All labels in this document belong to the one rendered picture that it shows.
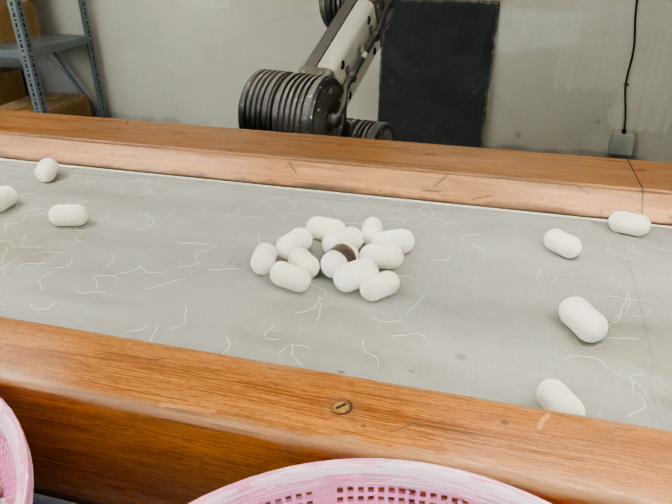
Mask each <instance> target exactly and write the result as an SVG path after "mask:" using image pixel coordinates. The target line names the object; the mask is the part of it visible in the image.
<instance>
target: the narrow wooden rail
mask: <svg viewBox="0 0 672 504"><path fill-rule="evenodd" d="M0 397H1V398H2V399H3V400H4V401H5V402H6V403H7V405H8V406H9V407H10V408H11V409H12V411H13V412H14V414H15V415H16V417H17V419H18V420H19V422H20V425H21V427H22V429H23V431H24V434H25V437H26V439H27V443H28V446H29V449H30V452H31V458H32V464H33V475H34V491H33V493H36V494H40V495H44V496H48V497H53V498H57V499H61V500H65V501H69V502H73V503H77V504H188V503H190V502H192V501H194V500H196V499H198V498H200V497H202V496H204V495H206V494H209V493H211V492H213V491H215V490H218V489H220V488H222V487H225V486H227V485H230V484H233V483H235V482H238V481H241V480H243V479H246V478H249V477H252V476H256V475H259V474H262V473H265V472H269V471H273V470H277V469H281V468H285V467H289V466H295V465H300V464H305V463H311V462H319V461H327V460H337V459H353V458H381V459H399V460H408V461H416V462H424V463H429V464H435V465H441V466H446V467H450V468H454V469H459V470H463V471H467V472H470V473H474V474H477V475H481V476H484V477H488V478H491V479H493V480H496V481H499V482H502V483H505V484H508V485H510V486H513V487H515V488H518V489H520V490H523V491H525V492H528V493H530V494H532V495H535V496H537V497H539V498H541V499H543V500H545V501H547V502H549V503H552V504H672V431H668V430H662V429H657V428H651V427H645V426H639V425H633V424H627V423H621V422H616V421H610V420H604V419H598V418H592V417H586V416H581V415H575V414H569V413H563V412H557V411H551V410H545V409H540V408H534V407H528V406H522V405H516V404H510V403H505V402H499V401H493V400H487V399H481V398H475V397H469V396H464V395H458V394H452V393H446V392H440V391H434V390H428V389H423V388H417V387H411V386H405V385H399V384H393V383H388V382H382V381H376V380H370V379H364V378H358V377H352V376H347V375H341V374H335V373H329V372H323V371H317V370H312V369H306V368H300V367H294V366H288V365H282V364H276V363H271V362H265V361H259V360H253V359H247V358H241V357H235V356H230V355H224V354H218V353H212V352H206V351H200V350H195V349H189V348H183V347H177V346H171V345H165V344H159V343H154V342H148V341H142V340H136V339H130V338H124V337H118V336H113V335H107V334H101V333H95V332H89V331H83V330H78V329H72V328H66V327H60V326H54V325H48V324H42V323H37V322H31V321H25V320H19V319H13V318H7V317H2V316H0Z"/></svg>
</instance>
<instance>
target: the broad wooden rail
mask: <svg viewBox="0 0 672 504"><path fill-rule="evenodd" d="M0 158H2V159H12V160H21V161H31V162H40V161H41V160H42V159H44V158H51V159H53V160H55V161H56V162H57V164H61V165H71V166H81V167H91V168H101V169H111V170H120V171H130V172H140V173H150V174H160V175H170V176H180V177H190V178H200V179H210V180H219V181H229V182H239V183H249V184H259V185H269V186H279V187H289V188H299V189H309V190H319V191H328V192H338V193H348V194H358V195H368V196H378V197H388V198H398V199H408V200H418V201H427V202H437V203H447V204H457V205H467V206H477V207H487V208H497V209H507V210H517V211H526V212H536V213H546V214H556V215H566V216H576V217H586V218H596V219H606V220H608V219H609V217H610V215H611V214H613V213H614V212H616V211H625V212H629V213H634V214H641V215H644V216H646V217H648V218H649V220H650V222H651V224H655V225H665V226H672V163H667V162H655V161H642V160H630V159H617V158H604V157H592V156H579V155H566V154H554V153H541V152H529V151H516V150H503V149H491V148H478V147H465V146H453V145H440V144H428V143H415V142H402V141H390V140H377V139H365V138H352V137H339V136H327V135H314V134H301V133H283V132H275V131H264V130H251V129H238V128H226V127H213V126H201V125H188V124H175V123H163V122H150V121H138V120H125V119H112V118H100V117H87V116H75V115H62V114H49V113H37V112H24V111H12V110H0Z"/></svg>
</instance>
